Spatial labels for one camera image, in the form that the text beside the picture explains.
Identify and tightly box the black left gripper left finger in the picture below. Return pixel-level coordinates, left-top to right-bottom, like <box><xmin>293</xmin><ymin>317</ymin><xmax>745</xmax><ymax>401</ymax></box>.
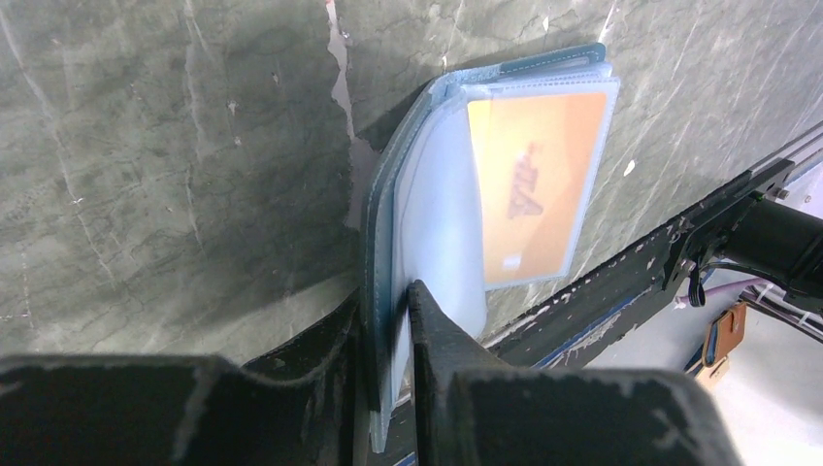
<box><xmin>1</xmin><ymin>296</ymin><xmax>360</xmax><ymax>465</ymax></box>

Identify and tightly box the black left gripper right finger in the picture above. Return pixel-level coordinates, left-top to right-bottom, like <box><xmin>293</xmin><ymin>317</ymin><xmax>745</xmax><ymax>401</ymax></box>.
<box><xmin>406</xmin><ymin>281</ymin><xmax>740</xmax><ymax>465</ymax></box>

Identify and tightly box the blue leather card holder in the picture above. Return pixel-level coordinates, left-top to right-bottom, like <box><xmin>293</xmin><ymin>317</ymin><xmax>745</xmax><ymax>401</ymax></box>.
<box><xmin>361</xmin><ymin>43</ymin><xmax>620</xmax><ymax>453</ymax></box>

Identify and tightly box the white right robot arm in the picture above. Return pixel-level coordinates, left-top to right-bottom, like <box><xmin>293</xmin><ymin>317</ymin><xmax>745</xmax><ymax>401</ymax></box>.
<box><xmin>673</xmin><ymin>194</ymin><xmax>822</xmax><ymax>342</ymax></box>

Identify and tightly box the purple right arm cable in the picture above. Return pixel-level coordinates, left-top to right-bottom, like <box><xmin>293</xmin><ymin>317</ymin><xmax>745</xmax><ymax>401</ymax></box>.
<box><xmin>675</xmin><ymin>278</ymin><xmax>773</xmax><ymax>309</ymax></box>

